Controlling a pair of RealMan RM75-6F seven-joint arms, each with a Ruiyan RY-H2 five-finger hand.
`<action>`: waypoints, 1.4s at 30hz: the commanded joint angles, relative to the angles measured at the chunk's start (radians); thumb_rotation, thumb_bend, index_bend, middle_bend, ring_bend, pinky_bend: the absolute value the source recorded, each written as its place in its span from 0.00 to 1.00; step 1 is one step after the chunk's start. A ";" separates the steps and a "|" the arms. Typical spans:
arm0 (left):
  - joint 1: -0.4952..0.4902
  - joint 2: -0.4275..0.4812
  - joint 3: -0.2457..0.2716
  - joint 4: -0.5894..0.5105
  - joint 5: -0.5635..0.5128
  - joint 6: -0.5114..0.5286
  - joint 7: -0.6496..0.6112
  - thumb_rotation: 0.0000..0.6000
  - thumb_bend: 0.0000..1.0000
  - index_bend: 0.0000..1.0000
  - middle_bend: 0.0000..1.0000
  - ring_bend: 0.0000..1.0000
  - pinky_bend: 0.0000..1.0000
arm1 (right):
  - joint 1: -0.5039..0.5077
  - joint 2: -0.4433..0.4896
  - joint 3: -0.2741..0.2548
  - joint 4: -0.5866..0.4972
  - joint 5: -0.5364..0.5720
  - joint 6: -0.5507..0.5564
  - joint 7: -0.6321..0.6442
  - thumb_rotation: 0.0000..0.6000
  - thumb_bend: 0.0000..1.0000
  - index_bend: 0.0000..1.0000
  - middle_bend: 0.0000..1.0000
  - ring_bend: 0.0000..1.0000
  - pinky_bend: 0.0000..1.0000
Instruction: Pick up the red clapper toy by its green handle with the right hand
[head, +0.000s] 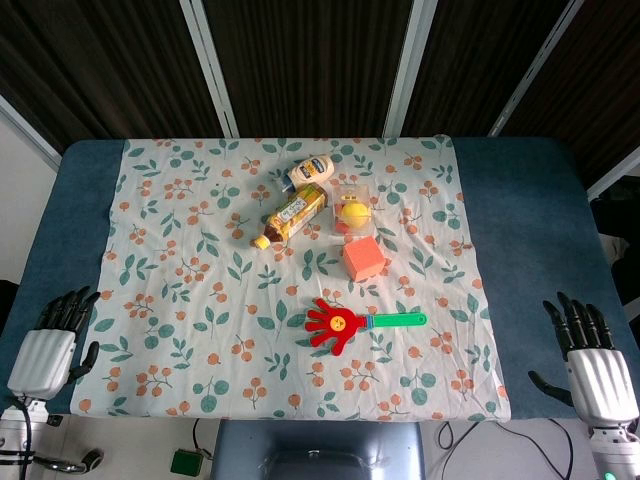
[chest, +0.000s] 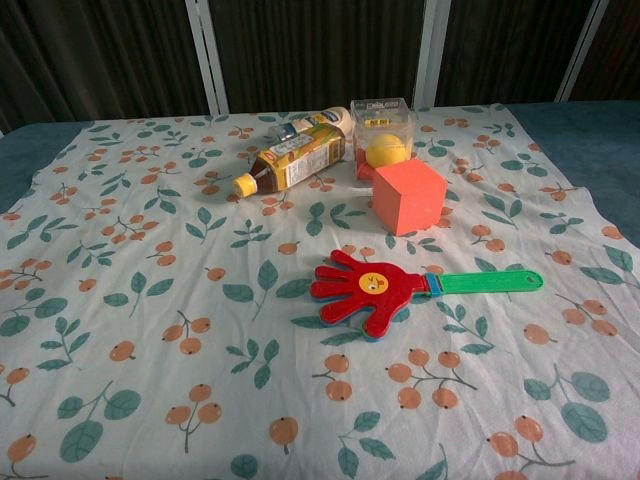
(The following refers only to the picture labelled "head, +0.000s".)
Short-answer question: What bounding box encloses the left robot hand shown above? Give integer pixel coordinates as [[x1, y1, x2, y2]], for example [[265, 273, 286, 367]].
[[6, 285, 102, 401]]

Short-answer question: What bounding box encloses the black cable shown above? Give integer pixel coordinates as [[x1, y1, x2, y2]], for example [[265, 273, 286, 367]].
[[424, 418, 575, 480], [191, 418, 215, 459]]

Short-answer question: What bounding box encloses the grey robot base chair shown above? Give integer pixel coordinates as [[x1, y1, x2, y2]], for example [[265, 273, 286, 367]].
[[210, 418, 427, 480]]

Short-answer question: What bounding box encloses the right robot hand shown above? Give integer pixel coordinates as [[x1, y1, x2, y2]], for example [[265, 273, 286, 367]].
[[528, 291, 640, 429]]

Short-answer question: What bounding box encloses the orange foam cube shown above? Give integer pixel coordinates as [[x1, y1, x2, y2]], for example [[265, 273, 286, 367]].
[[342, 236, 387, 283]]

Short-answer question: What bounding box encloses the green square box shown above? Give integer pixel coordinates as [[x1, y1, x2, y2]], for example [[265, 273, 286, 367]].
[[169, 449, 204, 476]]

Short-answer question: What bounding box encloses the tea bottle with yellow cap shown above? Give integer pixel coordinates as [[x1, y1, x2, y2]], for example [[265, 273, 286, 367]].
[[251, 182, 330, 250]]

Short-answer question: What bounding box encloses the blue table cover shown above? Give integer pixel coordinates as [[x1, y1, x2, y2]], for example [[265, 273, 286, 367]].
[[0, 135, 640, 422]]

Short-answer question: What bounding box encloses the floral patterned tablecloth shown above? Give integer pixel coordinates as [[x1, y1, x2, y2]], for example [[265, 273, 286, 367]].
[[69, 133, 512, 423]]

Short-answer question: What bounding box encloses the red hand clapper toy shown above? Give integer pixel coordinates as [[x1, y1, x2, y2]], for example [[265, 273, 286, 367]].
[[304, 298, 429, 358]]

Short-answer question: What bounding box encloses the white mayonnaise squeeze bottle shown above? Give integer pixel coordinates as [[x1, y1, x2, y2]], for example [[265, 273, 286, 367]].
[[280, 154, 335, 193]]

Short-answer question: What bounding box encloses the clear box with yellow toy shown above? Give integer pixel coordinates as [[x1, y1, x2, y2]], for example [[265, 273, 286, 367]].
[[332, 184, 376, 236]]

